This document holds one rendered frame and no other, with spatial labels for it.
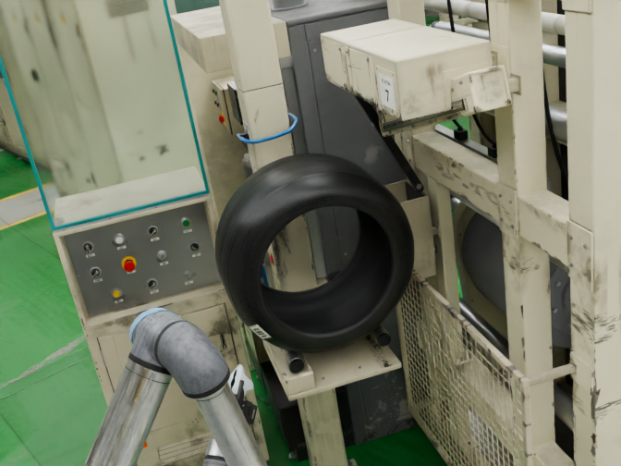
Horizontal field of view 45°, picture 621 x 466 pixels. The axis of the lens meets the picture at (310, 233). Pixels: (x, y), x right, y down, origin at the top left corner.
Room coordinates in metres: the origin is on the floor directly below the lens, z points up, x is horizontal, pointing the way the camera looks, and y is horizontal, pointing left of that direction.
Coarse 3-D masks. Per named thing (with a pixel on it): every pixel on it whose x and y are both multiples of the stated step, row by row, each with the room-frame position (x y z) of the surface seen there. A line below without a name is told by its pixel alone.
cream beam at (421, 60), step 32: (352, 32) 2.23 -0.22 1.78; (384, 32) 2.14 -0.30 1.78; (416, 32) 2.06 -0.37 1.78; (448, 32) 1.97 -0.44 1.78; (352, 64) 2.04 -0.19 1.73; (384, 64) 1.80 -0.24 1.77; (416, 64) 1.74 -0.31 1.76; (448, 64) 1.76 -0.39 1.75; (480, 64) 1.77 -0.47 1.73; (416, 96) 1.74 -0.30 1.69; (448, 96) 1.76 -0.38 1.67
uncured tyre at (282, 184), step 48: (240, 192) 2.08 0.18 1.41; (288, 192) 1.94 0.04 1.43; (336, 192) 1.94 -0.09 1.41; (384, 192) 2.01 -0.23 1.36; (240, 240) 1.91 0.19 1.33; (384, 240) 2.22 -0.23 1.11; (240, 288) 1.89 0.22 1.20; (336, 288) 2.21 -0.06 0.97; (384, 288) 1.98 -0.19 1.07; (288, 336) 1.90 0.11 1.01; (336, 336) 1.93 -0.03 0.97
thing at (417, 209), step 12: (396, 192) 2.50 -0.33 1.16; (408, 192) 2.48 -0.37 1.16; (420, 192) 2.37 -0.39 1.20; (408, 204) 2.31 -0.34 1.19; (420, 204) 2.32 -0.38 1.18; (408, 216) 2.31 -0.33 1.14; (420, 216) 2.32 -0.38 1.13; (420, 228) 2.32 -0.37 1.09; (420, 240) 2.32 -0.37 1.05; (432, 240) 2.33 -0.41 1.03; (420, 252) 2.32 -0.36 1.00; (432, 252) 2.33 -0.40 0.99; (420, 264) 2.32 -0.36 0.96; (432, 264) 2.32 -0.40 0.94
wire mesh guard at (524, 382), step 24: (432, 288) 2.05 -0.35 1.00; (456, 312) 1.90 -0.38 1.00; (480, 336) 1.75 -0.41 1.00; (456, 360) 1.92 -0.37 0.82; (504, 360) 1.62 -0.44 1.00; (408, 384) 2.38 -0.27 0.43; (432, 384) 2.13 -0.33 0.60; (504, 384) 1.63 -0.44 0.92; (528, 384) 1.52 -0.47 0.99; (408, 408) 2.38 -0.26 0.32; (432, 408) 2.16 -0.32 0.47; (456, 408) 1.95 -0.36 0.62; (528, 408) 1.52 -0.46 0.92; (528, 432) 1.52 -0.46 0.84; (480, 456) 1.81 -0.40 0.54; (528, 456) 1.52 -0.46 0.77
